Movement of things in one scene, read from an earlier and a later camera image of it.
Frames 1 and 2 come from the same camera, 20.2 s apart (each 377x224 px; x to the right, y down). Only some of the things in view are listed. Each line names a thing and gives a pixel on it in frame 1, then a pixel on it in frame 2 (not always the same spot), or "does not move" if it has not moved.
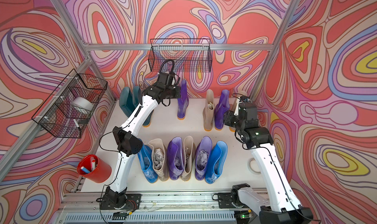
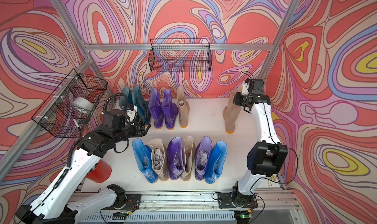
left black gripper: x=177 y=92 -> x=140 y=129
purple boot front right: x=201 y=155 does not move
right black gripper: x=228 y=118 -> x=236 y=100
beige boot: x=189 y=156 does not move
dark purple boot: x=183 y=102 -> x=156 y=109
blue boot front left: x=145 y=158 does not move
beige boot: x=208 y=111 -> x=183 y=108
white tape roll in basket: x=83 y=103 does not move
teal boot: x=136 y=94 does not move
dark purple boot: x=221 y=108 -> x=170 y=109
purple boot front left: x=175 y=157 does not move
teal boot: x=126 y=101 does not move
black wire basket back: x=188 y=55 does not move
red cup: x=94 y=168 does not move
